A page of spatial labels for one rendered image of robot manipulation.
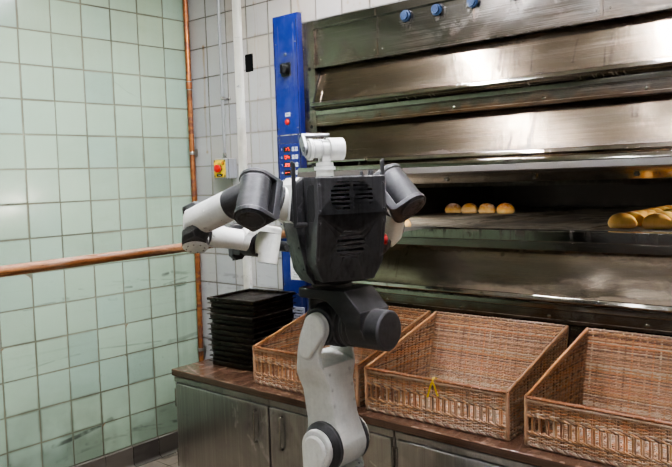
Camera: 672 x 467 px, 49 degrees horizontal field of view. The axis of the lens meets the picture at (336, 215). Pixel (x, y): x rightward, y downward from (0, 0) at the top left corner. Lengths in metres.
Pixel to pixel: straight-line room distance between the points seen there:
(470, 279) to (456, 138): 0.55
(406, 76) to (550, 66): 0.62
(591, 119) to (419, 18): 0.83
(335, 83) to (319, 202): 1.42
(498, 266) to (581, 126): 0.60
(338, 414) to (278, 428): 0.75
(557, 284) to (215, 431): 1.52
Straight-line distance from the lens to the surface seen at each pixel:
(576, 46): 2.71
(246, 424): 3.06
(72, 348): 3.65
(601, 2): 2.71
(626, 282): 2.64
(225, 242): 2.28
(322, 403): 2.19
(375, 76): 3.14
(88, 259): 2.22
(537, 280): 2.75
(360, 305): 2.03
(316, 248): 1.94
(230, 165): 3.69
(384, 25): 3.15
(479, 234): 2.85
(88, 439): 3.79
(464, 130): 2.88
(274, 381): 2.95
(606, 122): 2.64
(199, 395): 3.26
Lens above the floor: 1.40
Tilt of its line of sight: 3 degrees down
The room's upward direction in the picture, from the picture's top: 2 degrees counter-clockwise
